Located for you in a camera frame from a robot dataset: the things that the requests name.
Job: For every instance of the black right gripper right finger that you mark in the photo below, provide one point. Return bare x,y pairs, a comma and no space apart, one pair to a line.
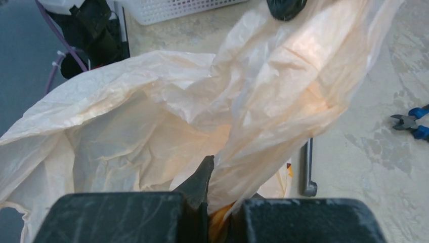
304,220

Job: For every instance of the grey metal crank handle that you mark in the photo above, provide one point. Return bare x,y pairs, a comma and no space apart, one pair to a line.
307,187

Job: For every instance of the white plastic perforated basket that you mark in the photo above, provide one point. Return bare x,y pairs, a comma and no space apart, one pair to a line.
150,12

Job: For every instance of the translucent orange plastic bag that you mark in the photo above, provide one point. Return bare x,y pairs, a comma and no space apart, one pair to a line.
145,122

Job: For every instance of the blue handled pliers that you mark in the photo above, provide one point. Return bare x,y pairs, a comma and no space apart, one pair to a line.
408,123

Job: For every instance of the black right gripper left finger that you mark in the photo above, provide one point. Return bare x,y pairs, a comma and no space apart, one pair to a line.
156,216

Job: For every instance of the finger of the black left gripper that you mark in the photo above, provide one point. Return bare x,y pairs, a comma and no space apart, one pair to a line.
285,10

